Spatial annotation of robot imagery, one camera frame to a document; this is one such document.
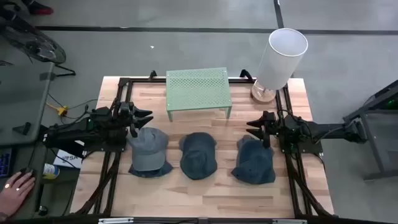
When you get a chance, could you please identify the light grey baseball cap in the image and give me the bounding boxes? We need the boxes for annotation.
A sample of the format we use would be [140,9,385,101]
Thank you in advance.
[126,126,170,172]

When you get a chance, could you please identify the blue denim baseball cap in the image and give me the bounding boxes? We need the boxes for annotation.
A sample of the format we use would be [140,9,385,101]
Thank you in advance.
[231,134,277,185]

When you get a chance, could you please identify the white printed box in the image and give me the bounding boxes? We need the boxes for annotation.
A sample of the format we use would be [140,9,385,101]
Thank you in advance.
[52,149,83,170]

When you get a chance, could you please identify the navy blue baseball cap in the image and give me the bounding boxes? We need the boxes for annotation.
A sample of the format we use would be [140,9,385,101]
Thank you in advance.
[128,160,174,179]

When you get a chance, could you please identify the person's hand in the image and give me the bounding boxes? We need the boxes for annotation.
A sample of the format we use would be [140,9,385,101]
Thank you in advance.
[0,170,36,218]

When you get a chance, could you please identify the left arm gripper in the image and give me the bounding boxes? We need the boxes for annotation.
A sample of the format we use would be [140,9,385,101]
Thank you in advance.
[117,101,154,129]

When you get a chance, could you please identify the black floor fan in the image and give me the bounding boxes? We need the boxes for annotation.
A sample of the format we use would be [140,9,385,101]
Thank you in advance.
[0,15,77,78]

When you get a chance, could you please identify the dark charcoal baseball cap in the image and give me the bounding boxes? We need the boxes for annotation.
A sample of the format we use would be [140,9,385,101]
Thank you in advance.
[179,131,218,181]

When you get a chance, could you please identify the yellow extension cord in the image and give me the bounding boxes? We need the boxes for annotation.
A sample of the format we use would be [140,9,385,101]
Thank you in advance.
[45,101,70,118]

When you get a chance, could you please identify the silver metal bracket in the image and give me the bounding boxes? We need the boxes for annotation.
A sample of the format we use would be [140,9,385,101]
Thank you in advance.
[272,218,308,224]
[98,217,135,224]

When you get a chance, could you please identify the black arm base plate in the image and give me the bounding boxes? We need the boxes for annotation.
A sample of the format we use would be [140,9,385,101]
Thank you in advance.
[82,141,127,154]
[279,139,324,156]

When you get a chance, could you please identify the backlit computer keyboard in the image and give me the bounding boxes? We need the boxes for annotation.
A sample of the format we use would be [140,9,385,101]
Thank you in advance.
[0,146,13,179]

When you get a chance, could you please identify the person's red shoe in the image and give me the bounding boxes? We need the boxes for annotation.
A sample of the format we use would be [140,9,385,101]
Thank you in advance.
[29,0,55,16]

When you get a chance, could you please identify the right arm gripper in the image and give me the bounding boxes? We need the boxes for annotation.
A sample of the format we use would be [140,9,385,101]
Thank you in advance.
[246,111,277,139]

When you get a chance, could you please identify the black aluminium table frame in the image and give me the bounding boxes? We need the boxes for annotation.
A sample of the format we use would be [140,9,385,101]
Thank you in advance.
[70,70,335,218]

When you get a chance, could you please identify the grey desk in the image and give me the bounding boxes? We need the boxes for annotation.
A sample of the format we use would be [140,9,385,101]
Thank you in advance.
[0,61,56,220]

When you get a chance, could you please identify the green perforated metal shelf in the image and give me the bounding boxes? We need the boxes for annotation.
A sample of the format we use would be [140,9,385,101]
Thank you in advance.
[165,67,233,122]

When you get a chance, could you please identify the grey metal cart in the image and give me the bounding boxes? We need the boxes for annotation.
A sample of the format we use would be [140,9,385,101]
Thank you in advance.
[343,79,398,182]

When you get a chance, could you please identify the white yellow drink can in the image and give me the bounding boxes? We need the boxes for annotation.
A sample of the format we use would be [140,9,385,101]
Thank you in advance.
[42,162,61,180]

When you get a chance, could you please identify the black wedge stand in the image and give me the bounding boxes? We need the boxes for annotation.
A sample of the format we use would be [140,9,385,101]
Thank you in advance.
[12,121,32,136]

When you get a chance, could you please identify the white shade table lamp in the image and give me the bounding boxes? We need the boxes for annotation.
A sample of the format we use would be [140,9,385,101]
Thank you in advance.
[251,27,309,105]

